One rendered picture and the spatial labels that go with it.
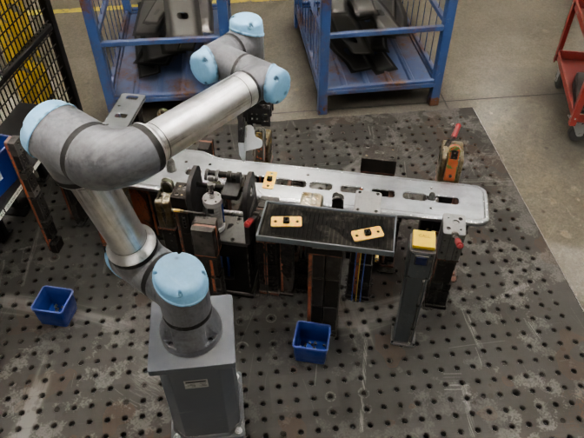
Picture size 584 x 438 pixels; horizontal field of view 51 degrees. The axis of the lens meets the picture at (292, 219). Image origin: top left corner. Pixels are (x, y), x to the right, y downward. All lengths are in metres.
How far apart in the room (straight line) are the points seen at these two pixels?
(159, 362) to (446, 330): 0.97
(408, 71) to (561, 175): 1.17
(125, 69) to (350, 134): 2.02
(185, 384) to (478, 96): 3.26
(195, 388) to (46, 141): 0.75
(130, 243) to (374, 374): 0.91
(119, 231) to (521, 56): 3.96
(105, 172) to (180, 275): 0.38
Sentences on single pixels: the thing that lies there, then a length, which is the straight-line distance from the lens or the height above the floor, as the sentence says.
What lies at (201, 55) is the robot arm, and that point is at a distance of 1.34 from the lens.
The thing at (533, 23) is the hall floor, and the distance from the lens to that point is 5.39.
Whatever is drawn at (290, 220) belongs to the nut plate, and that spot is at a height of 1.16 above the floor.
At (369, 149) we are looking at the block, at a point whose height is 1.03.
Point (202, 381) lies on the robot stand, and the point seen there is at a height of 1.02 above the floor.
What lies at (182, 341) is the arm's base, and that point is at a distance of 1.48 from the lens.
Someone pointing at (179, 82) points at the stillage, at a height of 0.16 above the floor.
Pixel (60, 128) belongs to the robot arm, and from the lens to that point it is 1.13.
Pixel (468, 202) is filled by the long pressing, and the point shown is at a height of 1.00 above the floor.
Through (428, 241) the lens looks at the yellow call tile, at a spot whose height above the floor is 1.16.
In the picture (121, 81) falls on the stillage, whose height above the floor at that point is 0.16.
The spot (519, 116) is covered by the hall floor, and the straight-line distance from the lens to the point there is 4.27.
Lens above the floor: 2.37
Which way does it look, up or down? 45 degrees down
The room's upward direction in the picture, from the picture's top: straight up
